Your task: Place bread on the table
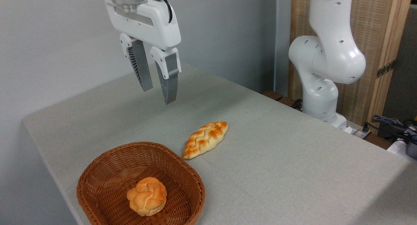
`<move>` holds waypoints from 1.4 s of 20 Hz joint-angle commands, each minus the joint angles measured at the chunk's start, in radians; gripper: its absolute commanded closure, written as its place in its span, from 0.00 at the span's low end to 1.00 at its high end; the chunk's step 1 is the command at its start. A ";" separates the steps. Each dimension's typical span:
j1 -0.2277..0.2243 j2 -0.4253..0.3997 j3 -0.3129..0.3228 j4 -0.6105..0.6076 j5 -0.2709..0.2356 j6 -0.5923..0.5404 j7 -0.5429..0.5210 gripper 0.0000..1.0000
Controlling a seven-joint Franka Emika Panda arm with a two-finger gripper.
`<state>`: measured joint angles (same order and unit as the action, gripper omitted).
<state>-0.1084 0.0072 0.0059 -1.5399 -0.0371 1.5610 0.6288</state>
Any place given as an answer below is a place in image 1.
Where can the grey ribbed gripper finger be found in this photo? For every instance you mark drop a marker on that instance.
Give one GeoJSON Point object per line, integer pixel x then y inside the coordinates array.
{"type": "Point", "coordinates": [143, 68]}
{"type": "Point", "coordinates": [171, 84]}

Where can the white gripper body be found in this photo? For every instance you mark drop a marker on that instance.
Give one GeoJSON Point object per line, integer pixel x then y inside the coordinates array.
{"type": "Point", "coordinates": [156, 26]}

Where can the round knotted bread roll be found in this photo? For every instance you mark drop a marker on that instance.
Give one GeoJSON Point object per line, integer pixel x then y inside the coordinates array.
{"type": "Point", "coordinates": [147, 197]}

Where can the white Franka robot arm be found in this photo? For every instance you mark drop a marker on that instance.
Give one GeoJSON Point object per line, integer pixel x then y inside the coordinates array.
{"type": "Point", "coordinates": [329, 55]}

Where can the long braided bread loaf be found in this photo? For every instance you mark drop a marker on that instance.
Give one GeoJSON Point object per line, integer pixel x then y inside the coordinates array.
{"type": "Point", "coordinates": [205, 138]}

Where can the brown wooden base board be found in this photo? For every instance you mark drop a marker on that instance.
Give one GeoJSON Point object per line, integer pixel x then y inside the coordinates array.
{"type": "Point", "coordinates": [275, 95]}

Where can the brown wicker basket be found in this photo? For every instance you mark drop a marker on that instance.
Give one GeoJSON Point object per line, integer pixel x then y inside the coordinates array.
{"type": "Point", "coordinates": [107, 186]}

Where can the grey tablecloth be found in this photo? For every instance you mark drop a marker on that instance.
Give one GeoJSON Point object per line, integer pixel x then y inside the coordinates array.
{"type": "Point", "coordinates": [277, 172]}

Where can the white power strip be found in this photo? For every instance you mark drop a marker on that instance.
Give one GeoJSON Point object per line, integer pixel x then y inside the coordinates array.
{"type": "Point", "coordinates": [358, 132]}

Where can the dark grey partition panel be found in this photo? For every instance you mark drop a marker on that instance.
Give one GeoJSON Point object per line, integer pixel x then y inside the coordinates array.
{"type": "Point", "coordinates": [404, 71]}

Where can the dark metal hinge bracket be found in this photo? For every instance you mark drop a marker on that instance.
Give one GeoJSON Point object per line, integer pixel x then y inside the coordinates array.
{"type": "Point", "coordinates": [386, 68]}

